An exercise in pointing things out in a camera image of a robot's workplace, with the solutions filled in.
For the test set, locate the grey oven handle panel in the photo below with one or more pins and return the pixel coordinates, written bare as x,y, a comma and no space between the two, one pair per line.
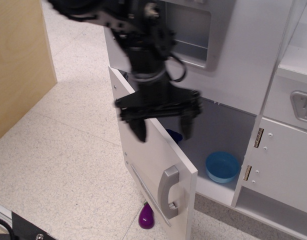
299,104

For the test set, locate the white toy fridge cabinet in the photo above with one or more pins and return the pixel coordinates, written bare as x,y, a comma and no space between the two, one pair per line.
231,49

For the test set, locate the lower brass cabinet hinge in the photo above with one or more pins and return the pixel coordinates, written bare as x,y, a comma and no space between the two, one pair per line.
247,172

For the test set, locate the white low fridge door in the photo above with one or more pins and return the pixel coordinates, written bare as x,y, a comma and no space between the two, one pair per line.
146,162

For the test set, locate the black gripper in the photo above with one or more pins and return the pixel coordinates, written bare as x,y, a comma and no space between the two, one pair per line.
156,99

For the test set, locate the blue plastic bowl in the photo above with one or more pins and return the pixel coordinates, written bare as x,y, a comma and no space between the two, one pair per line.
221,167

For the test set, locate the purple toy eggplant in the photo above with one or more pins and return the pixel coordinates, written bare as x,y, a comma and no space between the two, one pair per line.
146,217

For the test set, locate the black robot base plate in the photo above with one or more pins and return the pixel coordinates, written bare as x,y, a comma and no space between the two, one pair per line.
25,230

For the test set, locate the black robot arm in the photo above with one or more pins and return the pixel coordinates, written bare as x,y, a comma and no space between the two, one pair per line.
147,42

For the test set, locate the aluminium frame rail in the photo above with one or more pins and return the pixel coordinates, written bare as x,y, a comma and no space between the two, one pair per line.
5,215

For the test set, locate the white neighbouring cabinet door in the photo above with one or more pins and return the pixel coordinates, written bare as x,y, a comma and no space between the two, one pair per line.
279,164

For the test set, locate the upper brass cabinet hinge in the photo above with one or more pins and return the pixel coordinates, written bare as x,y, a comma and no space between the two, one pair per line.
258,137

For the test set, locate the grey fridge door handle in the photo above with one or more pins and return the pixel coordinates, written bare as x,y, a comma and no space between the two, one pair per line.
169,178

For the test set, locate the blue toy grapes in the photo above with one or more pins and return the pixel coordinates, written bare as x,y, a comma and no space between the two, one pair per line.
177,137

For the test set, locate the wooden plywood panel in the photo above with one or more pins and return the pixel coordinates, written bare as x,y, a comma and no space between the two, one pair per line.
27,71

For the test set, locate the brass cabinet hinge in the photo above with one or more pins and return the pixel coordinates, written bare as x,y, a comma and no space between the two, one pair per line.
258,137
247,172

